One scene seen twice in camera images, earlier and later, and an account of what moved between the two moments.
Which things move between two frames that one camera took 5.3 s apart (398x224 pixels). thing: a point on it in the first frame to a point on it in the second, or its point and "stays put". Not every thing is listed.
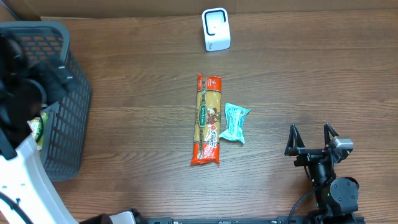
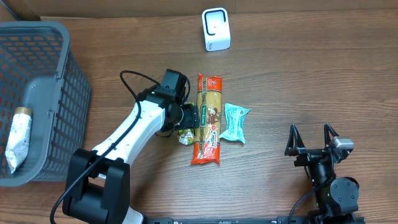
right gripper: (313, 157) stays put
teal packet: (235, 116) stays put
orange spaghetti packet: (208, 120) stays put
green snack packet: (37, 126) to (186, 136)
